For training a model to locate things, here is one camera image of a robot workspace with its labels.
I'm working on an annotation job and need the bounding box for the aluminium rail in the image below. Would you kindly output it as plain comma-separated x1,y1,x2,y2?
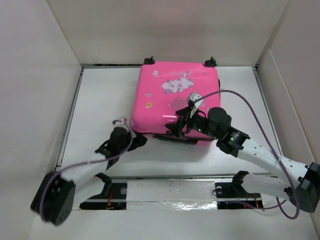
49,66,291,204

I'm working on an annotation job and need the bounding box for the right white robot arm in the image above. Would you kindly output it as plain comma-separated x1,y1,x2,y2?
165,107,320,213

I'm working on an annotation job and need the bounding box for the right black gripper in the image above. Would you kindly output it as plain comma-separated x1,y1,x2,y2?
164,106,220,141

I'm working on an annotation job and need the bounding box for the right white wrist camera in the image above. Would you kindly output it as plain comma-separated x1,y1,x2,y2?
186,92,203,118

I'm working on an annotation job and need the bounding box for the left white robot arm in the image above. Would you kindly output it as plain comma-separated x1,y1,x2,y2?
30,124,147,226

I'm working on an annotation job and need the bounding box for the pink kids suitcase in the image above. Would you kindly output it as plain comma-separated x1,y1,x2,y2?
130,57,220,145

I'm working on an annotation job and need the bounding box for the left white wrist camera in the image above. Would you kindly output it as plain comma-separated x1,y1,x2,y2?
112,116,130,131

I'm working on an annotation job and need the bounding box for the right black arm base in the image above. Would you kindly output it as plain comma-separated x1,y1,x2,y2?
211,182,264,210

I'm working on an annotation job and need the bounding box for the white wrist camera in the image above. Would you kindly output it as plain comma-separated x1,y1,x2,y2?
186,92,203,118
112,116,130,131

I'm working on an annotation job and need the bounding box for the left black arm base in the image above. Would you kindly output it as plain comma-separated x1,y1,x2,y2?
79,182,128,211

